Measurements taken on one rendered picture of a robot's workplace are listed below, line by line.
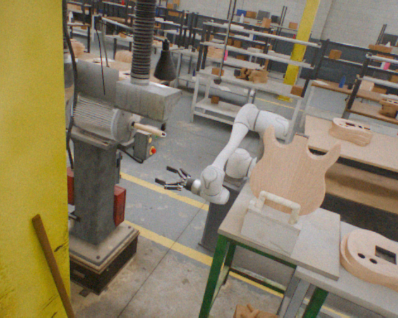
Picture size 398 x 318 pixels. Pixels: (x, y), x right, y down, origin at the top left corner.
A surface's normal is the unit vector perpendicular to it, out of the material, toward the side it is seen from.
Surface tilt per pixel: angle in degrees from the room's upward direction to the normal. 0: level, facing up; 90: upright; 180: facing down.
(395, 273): 0
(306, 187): 90
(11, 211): 90
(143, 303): 0
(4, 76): 90
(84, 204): 90
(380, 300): 0
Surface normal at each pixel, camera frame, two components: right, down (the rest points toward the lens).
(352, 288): 0.16, -0.88
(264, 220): -0.44, 0.34
